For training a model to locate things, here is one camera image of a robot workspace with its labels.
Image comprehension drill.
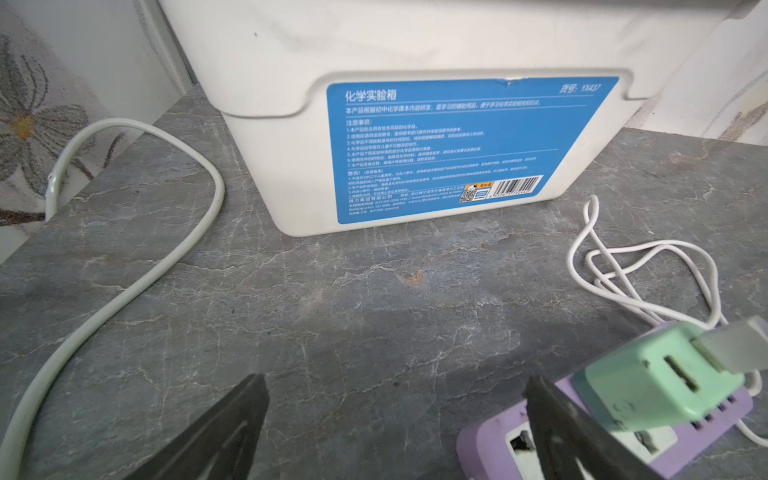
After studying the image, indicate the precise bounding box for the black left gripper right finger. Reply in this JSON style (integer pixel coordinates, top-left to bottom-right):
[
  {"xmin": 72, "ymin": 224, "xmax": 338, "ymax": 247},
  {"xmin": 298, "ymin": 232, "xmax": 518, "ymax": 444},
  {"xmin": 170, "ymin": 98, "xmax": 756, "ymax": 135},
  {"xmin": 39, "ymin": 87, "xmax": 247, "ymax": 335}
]
[{"xmin": 525, "ymin": 376, "xmax": 660, "ymax": 480}]

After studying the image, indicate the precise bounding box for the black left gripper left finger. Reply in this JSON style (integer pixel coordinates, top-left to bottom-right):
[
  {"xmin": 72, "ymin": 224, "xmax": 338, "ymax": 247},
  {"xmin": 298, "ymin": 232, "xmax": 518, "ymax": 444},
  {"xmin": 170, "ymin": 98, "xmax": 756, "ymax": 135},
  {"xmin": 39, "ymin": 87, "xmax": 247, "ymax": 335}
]
[{"xmin": 128, "ymin": 374, "xmax": 270, "ymax": 479}]

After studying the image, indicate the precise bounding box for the green USB charger adapter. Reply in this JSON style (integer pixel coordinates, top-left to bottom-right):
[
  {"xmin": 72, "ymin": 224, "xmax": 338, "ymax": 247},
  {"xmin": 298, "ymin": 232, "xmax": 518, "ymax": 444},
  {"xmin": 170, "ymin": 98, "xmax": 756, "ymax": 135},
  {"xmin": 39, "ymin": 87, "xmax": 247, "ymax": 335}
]
[{"xmin": 572, "ymin": 322, "xmax": 745, "ymax": 432}]

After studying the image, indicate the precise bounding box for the thin white USB cable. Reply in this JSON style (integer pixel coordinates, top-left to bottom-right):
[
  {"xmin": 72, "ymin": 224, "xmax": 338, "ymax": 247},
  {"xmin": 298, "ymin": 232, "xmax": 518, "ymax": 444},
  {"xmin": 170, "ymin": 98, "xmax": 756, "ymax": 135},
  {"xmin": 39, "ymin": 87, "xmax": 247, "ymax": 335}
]
[{"xmin": 566, "ymin": 194, "xmax": 768, "ymax": 448}]

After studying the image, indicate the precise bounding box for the purple power strip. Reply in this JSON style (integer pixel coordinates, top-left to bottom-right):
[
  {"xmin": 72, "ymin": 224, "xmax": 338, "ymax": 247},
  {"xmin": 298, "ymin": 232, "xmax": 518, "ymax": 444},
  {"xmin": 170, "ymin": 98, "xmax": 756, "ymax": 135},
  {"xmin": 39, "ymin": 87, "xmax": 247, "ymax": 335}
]
[{"xmin": 456, "ymin": 323, "xmax": 755, "ymax": 480}]

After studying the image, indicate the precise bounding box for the white storage box blue lid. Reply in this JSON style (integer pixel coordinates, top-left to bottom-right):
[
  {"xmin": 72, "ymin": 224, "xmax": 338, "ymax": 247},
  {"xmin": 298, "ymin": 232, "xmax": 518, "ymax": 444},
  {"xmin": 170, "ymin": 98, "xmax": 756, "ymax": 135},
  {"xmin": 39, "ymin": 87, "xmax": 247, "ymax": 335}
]
[{"xmin": 161, "ymin": 0, "xmax": 754, "ymax": 237}]

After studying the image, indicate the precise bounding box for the thick white power strip cord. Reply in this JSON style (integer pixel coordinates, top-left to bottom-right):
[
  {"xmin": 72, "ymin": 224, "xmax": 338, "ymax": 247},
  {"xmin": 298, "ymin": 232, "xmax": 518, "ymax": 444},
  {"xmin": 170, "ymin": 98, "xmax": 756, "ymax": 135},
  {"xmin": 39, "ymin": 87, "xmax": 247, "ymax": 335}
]
[{"xmin": 0, "ymin": 117, "xmax": 226, "ymax": 480}]

